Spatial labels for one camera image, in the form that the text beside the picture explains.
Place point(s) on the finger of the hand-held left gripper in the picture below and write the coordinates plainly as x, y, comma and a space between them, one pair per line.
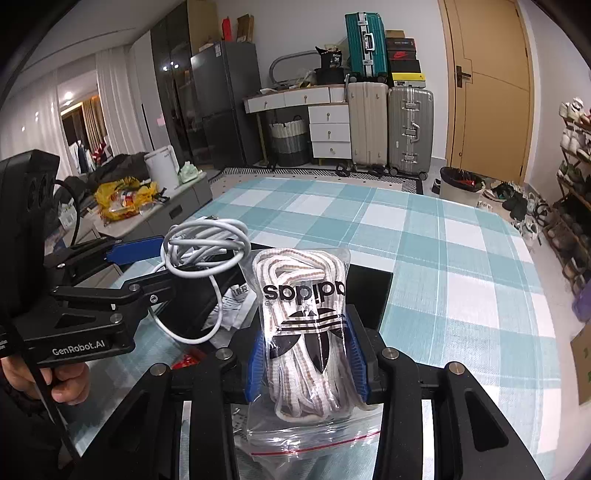
138, 293
138, 249

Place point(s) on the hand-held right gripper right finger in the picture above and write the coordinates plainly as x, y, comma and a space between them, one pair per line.
358, 364

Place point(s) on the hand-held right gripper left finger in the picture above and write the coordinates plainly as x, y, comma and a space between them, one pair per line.
255, 367

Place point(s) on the clear zip bag of shoelaces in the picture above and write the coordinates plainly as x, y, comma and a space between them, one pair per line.
300, 350

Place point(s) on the black cardboard box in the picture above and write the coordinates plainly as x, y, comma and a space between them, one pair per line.
369, 295

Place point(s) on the person's left forearm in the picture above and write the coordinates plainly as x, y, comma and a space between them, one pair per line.
23, 434

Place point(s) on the person's left hand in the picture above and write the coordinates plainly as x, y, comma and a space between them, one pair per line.
64, 383

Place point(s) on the yellow plastic bag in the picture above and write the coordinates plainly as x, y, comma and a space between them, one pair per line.
108, 203

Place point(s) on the white medicine sachet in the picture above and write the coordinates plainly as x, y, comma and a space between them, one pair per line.
231, 307

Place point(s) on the red small packet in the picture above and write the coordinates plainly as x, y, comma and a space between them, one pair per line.
187, 361

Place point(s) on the grey low cabinet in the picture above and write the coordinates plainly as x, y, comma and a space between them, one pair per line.
184, 198

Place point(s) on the white appliance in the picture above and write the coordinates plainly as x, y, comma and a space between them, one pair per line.
161, 168

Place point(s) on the black jacket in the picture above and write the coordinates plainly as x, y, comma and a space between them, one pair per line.
120, 166

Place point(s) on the teal white checked tablecloth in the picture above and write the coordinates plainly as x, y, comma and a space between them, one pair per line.
438, 277

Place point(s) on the white curtains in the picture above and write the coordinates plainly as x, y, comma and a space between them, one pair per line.
37, 106

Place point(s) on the dark glass cabinet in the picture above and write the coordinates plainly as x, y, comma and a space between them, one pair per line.
171, 83

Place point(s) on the grey refrigerator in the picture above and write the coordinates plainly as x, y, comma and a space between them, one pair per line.
226, 101

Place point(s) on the woven laundry basket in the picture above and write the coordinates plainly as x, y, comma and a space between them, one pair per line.
288, 141

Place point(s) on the white trash bin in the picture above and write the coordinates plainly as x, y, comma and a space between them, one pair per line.
457, 189

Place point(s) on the white desk with drawers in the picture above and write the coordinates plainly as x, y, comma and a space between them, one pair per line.
328, 129

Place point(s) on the large cardboard box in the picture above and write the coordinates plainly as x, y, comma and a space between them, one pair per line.
582, 364

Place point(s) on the pile of shoes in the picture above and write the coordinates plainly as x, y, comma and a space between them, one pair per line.
515, 203

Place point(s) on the purple bag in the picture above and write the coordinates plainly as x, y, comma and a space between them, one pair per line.
582, 302

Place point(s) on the red bottle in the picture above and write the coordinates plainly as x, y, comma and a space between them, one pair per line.
226, 30

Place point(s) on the silver suitcase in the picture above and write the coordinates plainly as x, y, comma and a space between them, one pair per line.
411, 131

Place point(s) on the beige suitcase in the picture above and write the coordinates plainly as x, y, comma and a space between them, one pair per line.
367, 124

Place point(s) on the brown cardboard box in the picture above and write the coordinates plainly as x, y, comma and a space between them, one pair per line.
245, 28

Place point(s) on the black paper bag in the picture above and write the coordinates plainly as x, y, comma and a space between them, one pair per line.
331, 59

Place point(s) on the wooden shoe rack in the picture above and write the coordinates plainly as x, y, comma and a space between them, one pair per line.
575, 184

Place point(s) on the tan wooden door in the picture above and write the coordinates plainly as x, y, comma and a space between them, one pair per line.
489, 92

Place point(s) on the teal suitcase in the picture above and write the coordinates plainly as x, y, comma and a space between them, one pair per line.
367, 46

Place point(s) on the black shoe box red logo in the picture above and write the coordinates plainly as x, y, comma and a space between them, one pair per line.
403, 55

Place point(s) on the brown shoe box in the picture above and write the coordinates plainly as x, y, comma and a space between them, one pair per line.
395, 34

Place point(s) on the grey oval frame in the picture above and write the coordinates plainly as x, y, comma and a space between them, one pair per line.
277, 64

